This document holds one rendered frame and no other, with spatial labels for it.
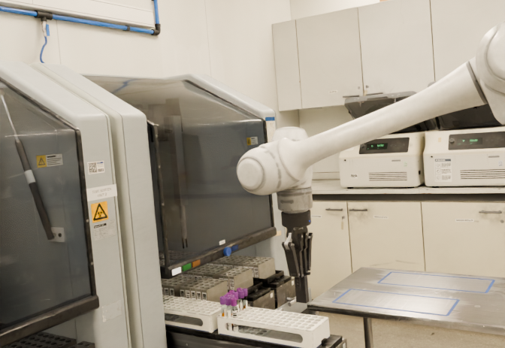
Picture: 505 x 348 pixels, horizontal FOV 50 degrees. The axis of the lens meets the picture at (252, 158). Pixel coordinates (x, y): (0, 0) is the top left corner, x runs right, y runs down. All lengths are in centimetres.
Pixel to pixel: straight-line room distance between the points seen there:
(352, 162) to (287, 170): 264
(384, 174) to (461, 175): 49
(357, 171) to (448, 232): 71
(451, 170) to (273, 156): 252
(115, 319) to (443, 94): 97
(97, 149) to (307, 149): 55
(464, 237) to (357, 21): 168
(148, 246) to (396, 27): 286
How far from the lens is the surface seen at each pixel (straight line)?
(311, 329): 140
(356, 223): 385
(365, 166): 376
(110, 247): 145
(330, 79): 416
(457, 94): 122
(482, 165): 357
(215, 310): 160
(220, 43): 381
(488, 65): 100
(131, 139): 150
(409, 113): 123
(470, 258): 367
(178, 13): 350
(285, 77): 433
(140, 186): 152
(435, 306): 169
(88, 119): 141
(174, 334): 165
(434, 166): 362
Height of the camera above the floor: 137
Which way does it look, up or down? 3 degrees down
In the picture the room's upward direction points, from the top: 5 degrees counter-clockwise
